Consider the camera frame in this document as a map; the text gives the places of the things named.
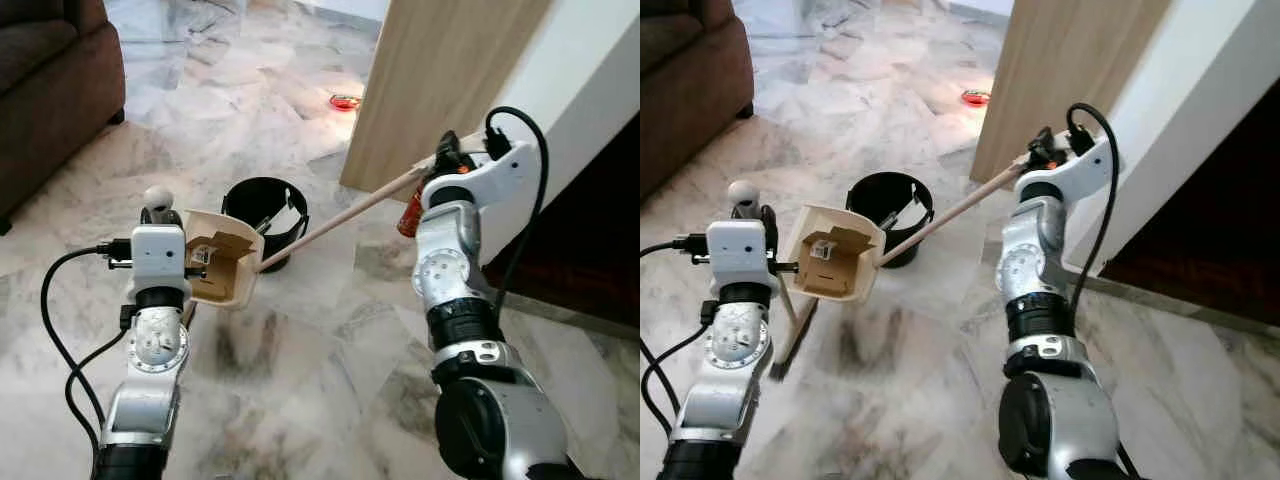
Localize beige long-handled dustpan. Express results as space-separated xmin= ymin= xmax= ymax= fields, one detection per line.
xmin=182 ymin=164 xmax=442 ymax=310
xmin=779 ymin=164 xmax=1032 ymax=304

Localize light wood cupboard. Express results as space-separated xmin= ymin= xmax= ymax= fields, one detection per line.
xmin=339 ymin=0 xmax=557 ymax=198
xmin=969 ymin=0 xmax=1173 ymax=188

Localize brown cardboard piece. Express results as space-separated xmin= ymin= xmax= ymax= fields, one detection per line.
xmin=797 ymin=225 xmax=873 ymax=298
xmin=186 ymin=231 xmax=253 ymax=302

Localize black round bucket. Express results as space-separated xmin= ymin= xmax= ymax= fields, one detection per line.
xmin=221 ymin=176 xmax=310 ymax=274
xmin=846 ymin=171 xmax=935 ymax=269

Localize white crumpled paper piece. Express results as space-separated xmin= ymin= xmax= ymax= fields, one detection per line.
xmin=254 ymin=203 xmax=303 ymax=243
xmin=885 ymin=197 xmax=931 ymax=239

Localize dark wooden stairs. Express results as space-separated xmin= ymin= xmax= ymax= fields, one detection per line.
xmin=1098 ymin=78 xmax=1280 ymax=329
xmin=482 ymin=108 xmax=641 ymax=329

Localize brown fabric sofa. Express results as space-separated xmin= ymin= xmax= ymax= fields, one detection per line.
xmin=0 ymin=0 xmax=127 ymax=237
xmin=640 ymin=0 xmax=757 ymax=198

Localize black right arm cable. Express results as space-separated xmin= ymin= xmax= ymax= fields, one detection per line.
xmin=1065 ymin=102 xmax=1123 ymax=331
xmin=484 ymin=105 xmax=550 ymax=303

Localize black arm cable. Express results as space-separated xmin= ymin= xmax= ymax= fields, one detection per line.
xmin=484 ymin=105 xmax=550 ymax=303
xmin=40 ymin=239 xmax=137 ymax=453
xmin=640 ymin=236 xmax=713 ymax=438
xmin=1065 ymin=102 xmax=1123 ymax=331

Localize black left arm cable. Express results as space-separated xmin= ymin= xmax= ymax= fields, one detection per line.
xmin=40 ymin=239 xmax=137 ymax=453
xmin=640 ymin=236 xmax=713 ymax=438

